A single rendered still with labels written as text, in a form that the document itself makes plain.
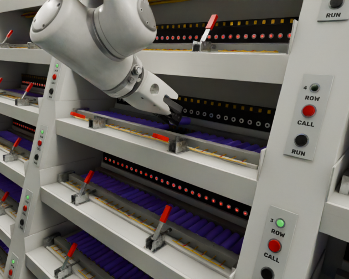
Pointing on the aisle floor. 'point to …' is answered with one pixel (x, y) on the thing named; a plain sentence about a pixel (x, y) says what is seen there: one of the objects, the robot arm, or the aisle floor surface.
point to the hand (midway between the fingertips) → (170, 115)
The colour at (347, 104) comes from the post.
